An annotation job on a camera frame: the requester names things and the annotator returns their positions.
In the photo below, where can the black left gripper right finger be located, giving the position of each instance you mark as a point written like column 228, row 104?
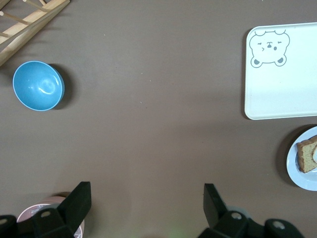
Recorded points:
column 220, row 218

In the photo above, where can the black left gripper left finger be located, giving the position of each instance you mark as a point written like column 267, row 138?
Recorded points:
column 64, row 213

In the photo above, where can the pale blue round plate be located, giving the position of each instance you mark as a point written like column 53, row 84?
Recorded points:
column 293, row 171

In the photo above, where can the toasted brown bread slice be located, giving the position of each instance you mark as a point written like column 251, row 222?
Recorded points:
column 305, row 156

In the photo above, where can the pink bowl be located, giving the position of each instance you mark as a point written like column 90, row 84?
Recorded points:
column 27, row 212

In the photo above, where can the blue bowl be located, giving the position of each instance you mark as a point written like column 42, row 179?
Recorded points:
column 37, row 85

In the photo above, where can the cream tray with bear print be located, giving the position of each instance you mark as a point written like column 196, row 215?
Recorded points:
column 280, row 94

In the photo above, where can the wooden dish rack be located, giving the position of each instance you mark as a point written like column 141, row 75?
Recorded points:
column 32, row 19

